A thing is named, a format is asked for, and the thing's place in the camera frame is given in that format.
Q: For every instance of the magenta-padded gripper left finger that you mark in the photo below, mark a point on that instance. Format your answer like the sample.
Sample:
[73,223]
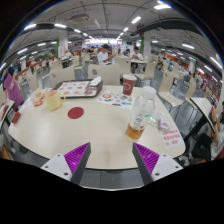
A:
[58,163]

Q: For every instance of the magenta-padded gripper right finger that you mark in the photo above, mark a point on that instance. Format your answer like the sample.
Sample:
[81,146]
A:
[165,164]

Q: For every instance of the clear plastic tea bottle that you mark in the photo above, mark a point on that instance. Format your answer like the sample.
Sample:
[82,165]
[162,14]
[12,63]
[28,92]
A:
[140,115]

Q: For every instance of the white table notice sticker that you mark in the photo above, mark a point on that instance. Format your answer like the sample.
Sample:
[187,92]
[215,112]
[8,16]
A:
[172,137]

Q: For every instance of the clear plastic wrapper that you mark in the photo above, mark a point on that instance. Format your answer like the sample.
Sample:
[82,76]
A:
[161,121]

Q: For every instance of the flat round red coaster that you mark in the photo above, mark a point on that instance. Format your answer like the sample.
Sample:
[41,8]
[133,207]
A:
[75,112]

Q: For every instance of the person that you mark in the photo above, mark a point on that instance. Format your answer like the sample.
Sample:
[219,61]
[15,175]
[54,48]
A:
[67,54]
[216,145]
[12,88]
[136,56]
[102,56]

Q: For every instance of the yellow mug pink inside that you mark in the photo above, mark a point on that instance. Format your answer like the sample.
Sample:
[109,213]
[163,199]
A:
[53,101]

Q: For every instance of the red flat packet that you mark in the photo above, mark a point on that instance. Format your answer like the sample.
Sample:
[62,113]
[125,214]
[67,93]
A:
[16,117]

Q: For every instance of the white canteen table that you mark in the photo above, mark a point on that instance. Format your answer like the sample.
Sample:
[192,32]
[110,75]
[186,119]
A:
[202,106]
[8,106]

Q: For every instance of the clear bag with food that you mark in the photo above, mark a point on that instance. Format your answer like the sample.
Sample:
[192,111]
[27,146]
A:
[39,96]

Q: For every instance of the group of beige chairs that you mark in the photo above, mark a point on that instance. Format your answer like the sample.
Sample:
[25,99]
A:
[166,85]

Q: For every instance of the printed paper flyer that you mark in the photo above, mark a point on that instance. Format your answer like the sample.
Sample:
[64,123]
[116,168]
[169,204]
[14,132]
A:
[115,100]

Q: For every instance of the dark brown food tray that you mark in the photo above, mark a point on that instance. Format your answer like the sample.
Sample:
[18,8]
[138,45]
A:
[96,90]

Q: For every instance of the red paper cup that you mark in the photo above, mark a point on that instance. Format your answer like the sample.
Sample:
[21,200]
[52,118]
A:
[128,86]

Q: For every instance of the beige wooden chair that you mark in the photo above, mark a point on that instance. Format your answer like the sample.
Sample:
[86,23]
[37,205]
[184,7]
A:
[105,74]
[61,76]

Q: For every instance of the crumpled white napkin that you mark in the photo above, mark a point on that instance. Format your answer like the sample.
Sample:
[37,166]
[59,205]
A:
[96,81]

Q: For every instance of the ceiling air conditioner unit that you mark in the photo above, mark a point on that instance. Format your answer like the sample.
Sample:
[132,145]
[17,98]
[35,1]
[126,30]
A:
[79,18]

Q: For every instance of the group of ceiling lights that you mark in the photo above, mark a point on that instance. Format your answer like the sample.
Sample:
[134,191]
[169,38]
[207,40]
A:
[163,6]

